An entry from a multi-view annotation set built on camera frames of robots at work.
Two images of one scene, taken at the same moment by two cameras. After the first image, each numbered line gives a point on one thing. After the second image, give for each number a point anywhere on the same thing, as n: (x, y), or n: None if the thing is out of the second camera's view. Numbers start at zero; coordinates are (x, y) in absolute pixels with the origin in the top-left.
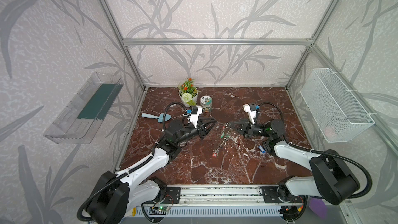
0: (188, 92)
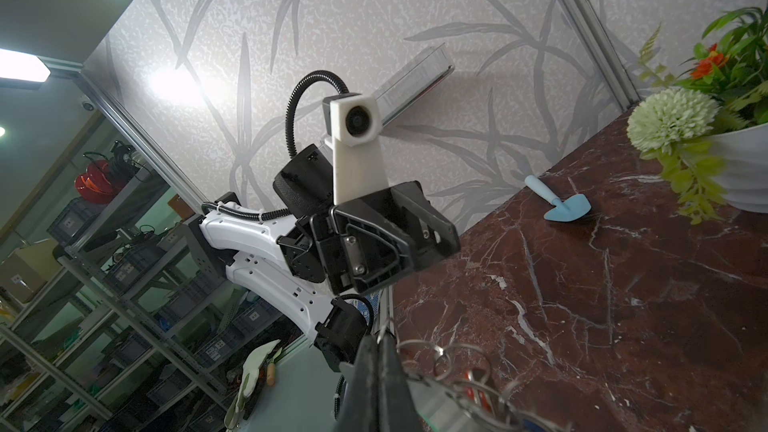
0: (708, 123)
